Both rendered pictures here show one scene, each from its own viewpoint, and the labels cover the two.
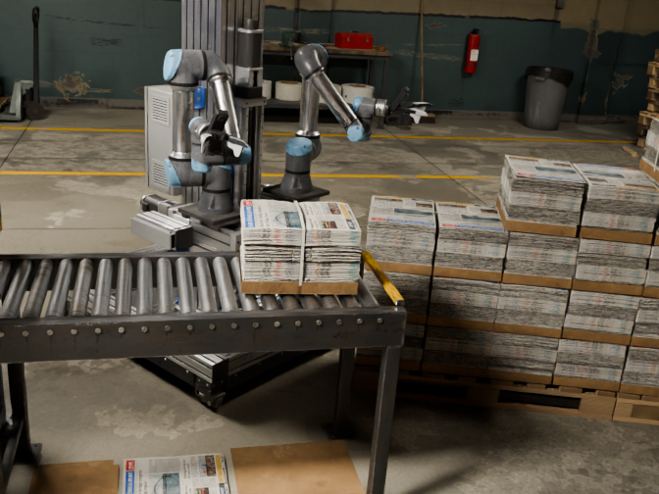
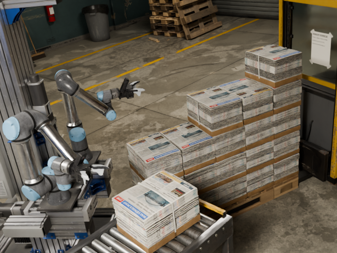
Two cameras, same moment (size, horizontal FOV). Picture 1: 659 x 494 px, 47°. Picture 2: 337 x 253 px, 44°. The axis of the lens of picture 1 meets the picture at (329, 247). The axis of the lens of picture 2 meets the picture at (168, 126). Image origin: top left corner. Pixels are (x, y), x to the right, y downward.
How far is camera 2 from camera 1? 1.23 m
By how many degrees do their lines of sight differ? 27
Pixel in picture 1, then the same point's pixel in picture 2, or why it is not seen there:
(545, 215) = (228, 121)
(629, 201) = (260, 99)
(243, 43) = (35, 92)
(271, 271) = (160, 234)
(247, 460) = not seen: outside the picture
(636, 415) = (282, 191)
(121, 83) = not seen: outside the picture
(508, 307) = (222, 172)
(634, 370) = (278, 172)
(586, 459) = (283, 225)
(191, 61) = (25, 122)
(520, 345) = (230, 186)
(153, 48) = not seen: outside the picture
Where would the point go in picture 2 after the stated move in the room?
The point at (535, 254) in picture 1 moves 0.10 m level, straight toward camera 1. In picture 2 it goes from (227, 141) to (233, 147)
